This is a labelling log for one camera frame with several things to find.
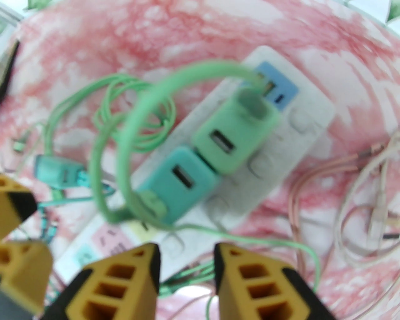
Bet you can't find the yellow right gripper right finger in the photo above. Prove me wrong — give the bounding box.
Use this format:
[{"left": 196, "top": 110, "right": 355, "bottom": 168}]
[{"left": 214, "top": 242, "right": 338, "bottom": 320}]

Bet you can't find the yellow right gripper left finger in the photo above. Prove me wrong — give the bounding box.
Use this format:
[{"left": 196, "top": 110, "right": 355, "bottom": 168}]
[{"left": 47, "top": 242, "right": 162, "bottom": 320}]

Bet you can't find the teal braided USB cable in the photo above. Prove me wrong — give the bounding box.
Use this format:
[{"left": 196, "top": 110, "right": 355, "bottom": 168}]
[{"left": 37, "top": 170, "right": 117, "bottom": 248}]

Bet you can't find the white multicolour power strip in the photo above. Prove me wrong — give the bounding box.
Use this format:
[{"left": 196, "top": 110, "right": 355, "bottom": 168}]
[{"left": 55, "top": 45, "right": 337, "bottom": 282}]

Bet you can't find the white USB charging cable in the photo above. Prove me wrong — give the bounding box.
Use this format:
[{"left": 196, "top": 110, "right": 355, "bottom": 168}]
[{"left": 334, "top": 131, "right": 400, "bottom": 270}]

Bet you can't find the green USB wall adapter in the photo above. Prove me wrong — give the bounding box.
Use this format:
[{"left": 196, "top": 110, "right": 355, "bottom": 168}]
[{"left": 191, "top": 89, "right": 282, "bottom": 175}]

